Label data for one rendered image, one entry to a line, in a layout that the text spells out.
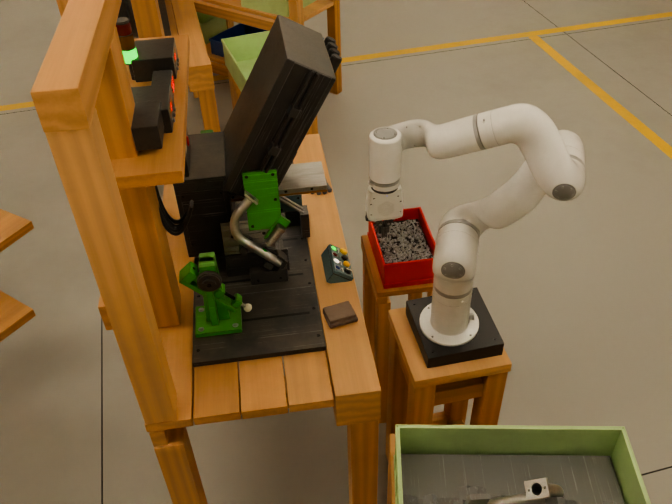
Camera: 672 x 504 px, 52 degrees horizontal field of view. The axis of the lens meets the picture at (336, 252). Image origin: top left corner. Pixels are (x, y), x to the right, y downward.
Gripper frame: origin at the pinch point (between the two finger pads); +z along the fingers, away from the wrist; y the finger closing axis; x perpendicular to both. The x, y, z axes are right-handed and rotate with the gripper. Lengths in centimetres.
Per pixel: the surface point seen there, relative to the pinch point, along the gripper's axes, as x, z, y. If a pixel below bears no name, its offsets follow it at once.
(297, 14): 298, 52, 2
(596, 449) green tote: -53, 43, 50
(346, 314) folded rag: 3.9, 37.0, -10.9
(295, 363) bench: -10, 42, -29
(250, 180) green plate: 40, 5, -37
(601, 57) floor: 352, 130, 255
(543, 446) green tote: -51, 42, 36
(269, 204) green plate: 37, 14, -32
